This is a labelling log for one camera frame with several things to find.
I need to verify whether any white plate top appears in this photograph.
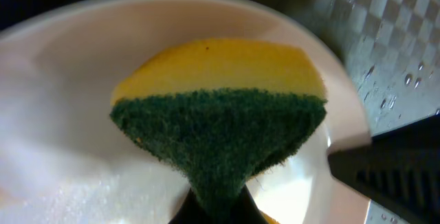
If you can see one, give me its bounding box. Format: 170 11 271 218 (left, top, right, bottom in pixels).
1 0 371 223

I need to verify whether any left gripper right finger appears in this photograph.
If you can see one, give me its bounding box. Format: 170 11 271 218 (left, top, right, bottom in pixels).
236 186 268 224

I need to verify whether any yellow green sponge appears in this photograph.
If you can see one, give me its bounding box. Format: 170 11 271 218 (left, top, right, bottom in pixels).
109 38 327 223

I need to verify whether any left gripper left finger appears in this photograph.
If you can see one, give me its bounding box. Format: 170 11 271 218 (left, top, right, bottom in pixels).
168 189 210 224

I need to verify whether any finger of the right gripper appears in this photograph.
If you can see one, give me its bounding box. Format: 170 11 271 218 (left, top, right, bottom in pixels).
328 115 439 223

